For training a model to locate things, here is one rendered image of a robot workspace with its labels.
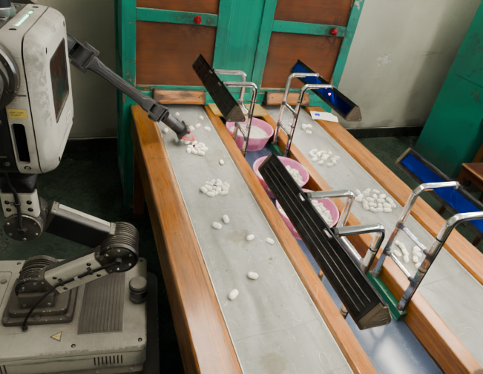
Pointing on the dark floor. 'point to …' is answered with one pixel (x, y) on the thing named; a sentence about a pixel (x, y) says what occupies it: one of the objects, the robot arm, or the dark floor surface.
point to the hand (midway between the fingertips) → (193, 139)
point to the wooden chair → (480, 176)
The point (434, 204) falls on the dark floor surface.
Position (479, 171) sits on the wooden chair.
